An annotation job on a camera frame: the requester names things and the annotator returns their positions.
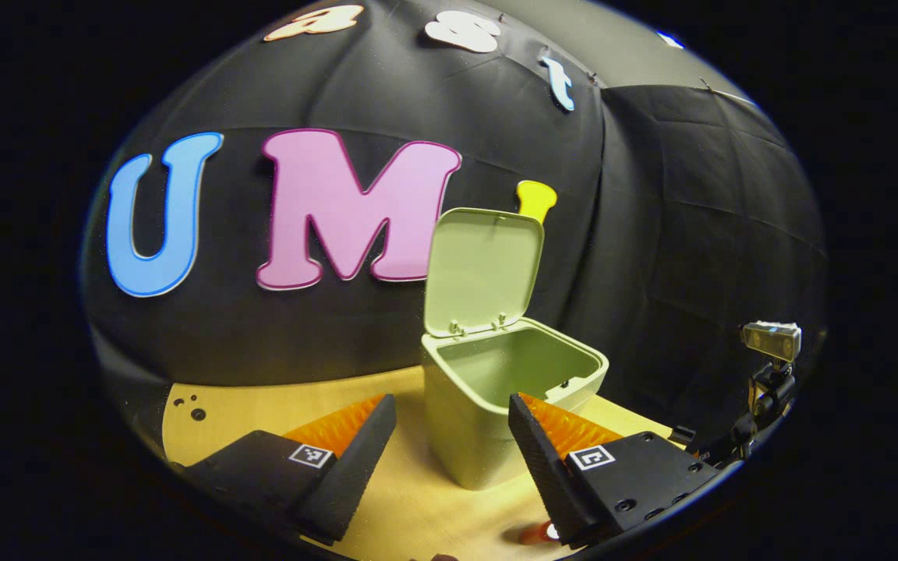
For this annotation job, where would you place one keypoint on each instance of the grey camera on stand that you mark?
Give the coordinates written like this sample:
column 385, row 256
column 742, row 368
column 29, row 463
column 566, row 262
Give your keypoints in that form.
column 771, row 340

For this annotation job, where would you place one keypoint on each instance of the pale green desktop garbage bin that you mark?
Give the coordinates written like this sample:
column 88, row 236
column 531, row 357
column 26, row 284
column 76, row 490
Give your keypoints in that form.
column 464, row 436

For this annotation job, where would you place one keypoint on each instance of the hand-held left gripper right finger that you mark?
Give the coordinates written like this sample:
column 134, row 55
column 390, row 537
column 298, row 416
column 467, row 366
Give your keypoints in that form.
column 535, row 460

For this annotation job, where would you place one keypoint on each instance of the red pop can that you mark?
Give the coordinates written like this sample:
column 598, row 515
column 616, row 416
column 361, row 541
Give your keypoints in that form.
column 533, row 534

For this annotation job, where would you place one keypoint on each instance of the light wooden desktop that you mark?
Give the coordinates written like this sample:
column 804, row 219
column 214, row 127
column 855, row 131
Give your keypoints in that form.
column 410, row 499

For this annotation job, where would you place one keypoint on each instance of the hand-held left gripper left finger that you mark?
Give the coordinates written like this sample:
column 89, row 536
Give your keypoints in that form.
column 363, row 452

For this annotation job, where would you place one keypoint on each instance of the black camera stand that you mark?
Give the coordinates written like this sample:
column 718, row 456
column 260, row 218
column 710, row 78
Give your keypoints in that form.
column 765, row 405

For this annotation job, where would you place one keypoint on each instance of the black table clamp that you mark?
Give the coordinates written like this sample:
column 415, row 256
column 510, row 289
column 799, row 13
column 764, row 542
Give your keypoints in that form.
column 683, row 435

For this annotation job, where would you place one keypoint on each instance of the black backdrop cloth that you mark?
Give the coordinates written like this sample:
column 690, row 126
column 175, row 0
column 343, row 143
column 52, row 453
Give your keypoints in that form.
column 652, row 234

